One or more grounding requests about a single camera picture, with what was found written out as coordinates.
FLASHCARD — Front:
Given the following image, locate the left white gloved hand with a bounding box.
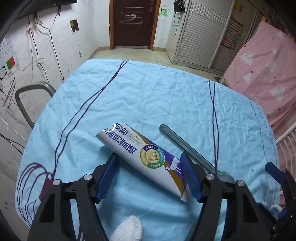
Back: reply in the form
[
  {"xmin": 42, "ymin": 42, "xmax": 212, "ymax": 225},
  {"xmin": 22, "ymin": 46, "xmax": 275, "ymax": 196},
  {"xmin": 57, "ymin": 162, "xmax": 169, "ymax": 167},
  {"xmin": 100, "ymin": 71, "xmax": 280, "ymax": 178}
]
[{"xmin": 110, "ymin": 215, "xmax": 144, "ymax": 241}]

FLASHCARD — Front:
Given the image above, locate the grey metal shoehorn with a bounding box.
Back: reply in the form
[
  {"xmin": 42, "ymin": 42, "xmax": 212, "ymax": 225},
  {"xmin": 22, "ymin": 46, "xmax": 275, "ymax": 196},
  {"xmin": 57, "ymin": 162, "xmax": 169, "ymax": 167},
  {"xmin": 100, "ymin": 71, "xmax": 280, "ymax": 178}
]
[{"xmin": 159, "ymin": 124, "xmax": 235, "ymax": 183}]

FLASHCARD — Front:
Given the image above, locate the white metal chair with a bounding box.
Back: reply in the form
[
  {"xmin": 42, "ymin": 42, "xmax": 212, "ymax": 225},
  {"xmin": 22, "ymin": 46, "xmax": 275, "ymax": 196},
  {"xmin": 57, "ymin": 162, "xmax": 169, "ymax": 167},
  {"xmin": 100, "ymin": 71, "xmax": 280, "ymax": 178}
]
[{"xmin": 276, "ymin": 128, "xmax": 296, "ymax": 176}]

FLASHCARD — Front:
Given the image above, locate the light blue bed sheet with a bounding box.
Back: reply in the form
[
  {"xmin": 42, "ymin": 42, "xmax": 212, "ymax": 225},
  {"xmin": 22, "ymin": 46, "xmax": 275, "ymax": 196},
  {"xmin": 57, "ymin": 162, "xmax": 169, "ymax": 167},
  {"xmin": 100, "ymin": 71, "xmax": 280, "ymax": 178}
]
[{"xmin": 15, "ymin": 59, "xmax": 280, "ymax": 240}]

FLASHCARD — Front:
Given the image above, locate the pink tree-print curtain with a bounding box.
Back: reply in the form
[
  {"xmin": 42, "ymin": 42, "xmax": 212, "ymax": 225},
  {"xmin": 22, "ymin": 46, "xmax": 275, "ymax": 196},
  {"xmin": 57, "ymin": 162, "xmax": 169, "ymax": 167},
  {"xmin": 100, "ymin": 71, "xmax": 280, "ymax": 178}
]
[{"xmin": 224, "ymin": 22, "xmax": 295, "ymax": 138}]

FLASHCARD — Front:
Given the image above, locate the white louvered wardrobe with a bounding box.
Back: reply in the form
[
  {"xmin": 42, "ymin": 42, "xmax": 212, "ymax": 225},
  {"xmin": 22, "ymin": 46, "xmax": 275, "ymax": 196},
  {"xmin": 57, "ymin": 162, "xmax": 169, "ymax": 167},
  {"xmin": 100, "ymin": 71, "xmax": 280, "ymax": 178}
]
[{"xmin": 174, "ymin": 0, "xmax": 234, "ymax": 68}]

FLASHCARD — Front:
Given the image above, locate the eye chart poster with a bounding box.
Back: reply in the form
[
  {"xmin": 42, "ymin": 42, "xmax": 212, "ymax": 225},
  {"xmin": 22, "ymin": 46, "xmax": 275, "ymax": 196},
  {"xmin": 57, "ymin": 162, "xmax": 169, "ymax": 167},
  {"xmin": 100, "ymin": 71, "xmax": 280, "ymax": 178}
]
[{"xmin": 0, "ymin": 35, "xmax": 16, "ymax": 81}]

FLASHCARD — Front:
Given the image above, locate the dark red door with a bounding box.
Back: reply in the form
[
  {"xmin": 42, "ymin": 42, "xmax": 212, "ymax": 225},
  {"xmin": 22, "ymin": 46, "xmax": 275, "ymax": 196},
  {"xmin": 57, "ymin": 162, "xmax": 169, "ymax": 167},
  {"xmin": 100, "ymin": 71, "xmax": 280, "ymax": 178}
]
[{"xmin": 109, "ymin": 1, "xmax": 161, "ymax": 50}]

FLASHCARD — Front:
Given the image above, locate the colourful wall poster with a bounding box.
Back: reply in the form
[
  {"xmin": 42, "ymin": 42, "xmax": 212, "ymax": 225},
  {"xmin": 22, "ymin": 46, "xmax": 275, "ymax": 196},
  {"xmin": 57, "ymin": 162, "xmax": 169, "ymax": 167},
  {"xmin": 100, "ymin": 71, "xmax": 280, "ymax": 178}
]
[{"xmin": 221, "ymin": 17, "xmax": 243, "ymax": 51}]

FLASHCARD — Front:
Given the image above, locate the black bag on wall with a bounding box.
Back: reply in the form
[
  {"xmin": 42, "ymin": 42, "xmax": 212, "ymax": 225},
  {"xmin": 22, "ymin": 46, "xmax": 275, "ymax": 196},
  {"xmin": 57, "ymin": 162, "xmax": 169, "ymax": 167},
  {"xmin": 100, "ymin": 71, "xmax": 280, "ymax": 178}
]
[{"xmin": 173, "ymin": 0, "xmax": 185, "ymax": 13}]

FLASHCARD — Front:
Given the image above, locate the black wall television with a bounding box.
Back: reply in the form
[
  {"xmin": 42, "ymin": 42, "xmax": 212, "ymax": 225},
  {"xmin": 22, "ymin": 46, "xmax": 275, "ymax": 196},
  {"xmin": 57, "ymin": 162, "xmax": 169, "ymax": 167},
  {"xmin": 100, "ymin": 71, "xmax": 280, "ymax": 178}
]
[{"xmin": 16, "ymin": 0, "xmax": 77, "ymax": 20}]

